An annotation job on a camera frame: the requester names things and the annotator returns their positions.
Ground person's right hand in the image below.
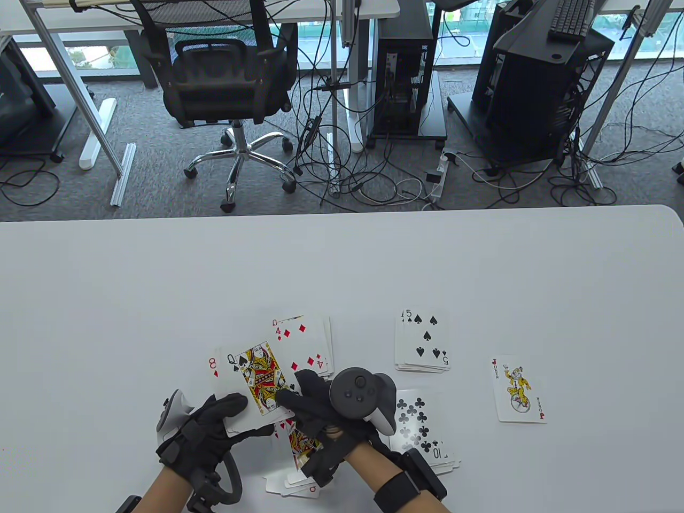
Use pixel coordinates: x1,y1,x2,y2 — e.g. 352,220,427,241
275,369,405,488

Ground person's left hand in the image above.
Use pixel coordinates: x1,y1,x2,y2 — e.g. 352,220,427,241
156,393,274,481

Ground stack of playing cards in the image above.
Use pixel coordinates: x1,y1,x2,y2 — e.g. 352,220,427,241
208,340,294,438

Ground pile of diamonds cards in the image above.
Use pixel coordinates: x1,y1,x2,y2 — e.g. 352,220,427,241
270,314,336,386

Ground face spades playing card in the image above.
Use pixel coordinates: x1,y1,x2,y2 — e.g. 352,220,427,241
224,340,294,428

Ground pile of hearts cards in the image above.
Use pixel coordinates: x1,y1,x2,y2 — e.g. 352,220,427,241
265,419,322,499

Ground pile of clubs cards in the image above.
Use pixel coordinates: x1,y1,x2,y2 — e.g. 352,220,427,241
387,389,461,476

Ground pile of spades cards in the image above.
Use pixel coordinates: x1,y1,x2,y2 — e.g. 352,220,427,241
394,309,451,373

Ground jester figure playing card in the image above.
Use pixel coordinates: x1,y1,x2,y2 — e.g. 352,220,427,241
489,354,547,424

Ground person's right forearm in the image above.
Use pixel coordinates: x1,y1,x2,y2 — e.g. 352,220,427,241
345,441,449,513

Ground person's left forearm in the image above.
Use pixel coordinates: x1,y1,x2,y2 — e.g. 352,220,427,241
136,468,193,513

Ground grey and white handheld controller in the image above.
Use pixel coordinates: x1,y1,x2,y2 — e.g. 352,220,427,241
156,389,244,504
330,368,398,436

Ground white power strip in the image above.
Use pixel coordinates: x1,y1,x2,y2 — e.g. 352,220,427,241
425,151,460,204

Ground black rolling computer stand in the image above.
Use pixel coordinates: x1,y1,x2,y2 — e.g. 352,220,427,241
367,69,448,150

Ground black flat floor stand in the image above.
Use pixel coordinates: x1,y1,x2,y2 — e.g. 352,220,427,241
448,94,568,167

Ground black mesh office chair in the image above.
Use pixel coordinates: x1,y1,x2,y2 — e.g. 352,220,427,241
130,0,299,213

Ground large black computer tower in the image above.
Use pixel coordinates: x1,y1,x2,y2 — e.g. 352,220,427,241
484,27,615,167

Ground black rolling cabinet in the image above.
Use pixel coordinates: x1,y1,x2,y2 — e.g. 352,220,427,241
0,36,79,164

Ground black computer case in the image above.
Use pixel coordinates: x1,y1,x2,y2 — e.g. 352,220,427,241
472,0,516,113

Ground black tilted board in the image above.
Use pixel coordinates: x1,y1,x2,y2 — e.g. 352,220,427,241
493,0,584,66

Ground black keyboard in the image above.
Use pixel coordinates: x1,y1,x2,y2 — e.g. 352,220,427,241
548,0,596,42

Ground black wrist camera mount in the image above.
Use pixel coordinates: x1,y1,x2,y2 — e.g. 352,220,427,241
187,473,225,513
401,448,448,500

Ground tangle of black floor cables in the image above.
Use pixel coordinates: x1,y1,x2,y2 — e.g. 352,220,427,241
286,0,684,214

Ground black looped floor cable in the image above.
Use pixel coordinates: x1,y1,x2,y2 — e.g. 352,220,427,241
0,155,61,208

